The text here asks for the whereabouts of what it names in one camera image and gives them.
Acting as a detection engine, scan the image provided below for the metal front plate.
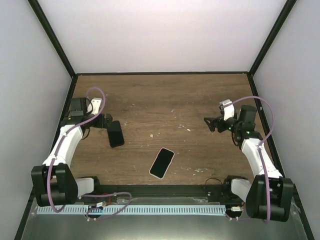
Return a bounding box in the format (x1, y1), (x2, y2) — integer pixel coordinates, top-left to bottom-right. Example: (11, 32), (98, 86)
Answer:
(22, 198), (307, 240)

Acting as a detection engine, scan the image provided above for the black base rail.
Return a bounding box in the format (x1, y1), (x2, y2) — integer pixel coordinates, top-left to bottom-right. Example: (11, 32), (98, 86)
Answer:
(91, 184), (243, 204)

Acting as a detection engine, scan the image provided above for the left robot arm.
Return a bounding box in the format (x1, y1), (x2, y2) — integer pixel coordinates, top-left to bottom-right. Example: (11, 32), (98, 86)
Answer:
(31, 97), (112, 212)

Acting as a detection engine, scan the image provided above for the light blue slotted rail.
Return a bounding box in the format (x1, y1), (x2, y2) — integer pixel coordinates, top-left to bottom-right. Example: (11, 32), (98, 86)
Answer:
(36, 205), (226, 216)

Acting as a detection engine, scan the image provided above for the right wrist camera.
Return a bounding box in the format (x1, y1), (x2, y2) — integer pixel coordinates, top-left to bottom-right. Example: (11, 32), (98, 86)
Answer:
(219, 99), (235, 121)

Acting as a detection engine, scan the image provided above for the black enclosure frame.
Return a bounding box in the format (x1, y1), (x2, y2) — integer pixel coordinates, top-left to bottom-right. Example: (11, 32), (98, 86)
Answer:
(14, 0), (314, 240)

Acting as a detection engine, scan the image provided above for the black phone case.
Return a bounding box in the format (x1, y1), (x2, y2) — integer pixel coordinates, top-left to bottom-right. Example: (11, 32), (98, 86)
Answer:
(107, 120), (125, 148)

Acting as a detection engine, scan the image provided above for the phone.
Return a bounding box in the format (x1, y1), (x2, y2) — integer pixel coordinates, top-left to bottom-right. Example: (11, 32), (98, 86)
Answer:
(149, 147), (175, 179)

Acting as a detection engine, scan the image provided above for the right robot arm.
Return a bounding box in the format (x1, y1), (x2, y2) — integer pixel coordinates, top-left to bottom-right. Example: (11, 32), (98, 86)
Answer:
(203, 105), (294, 222)

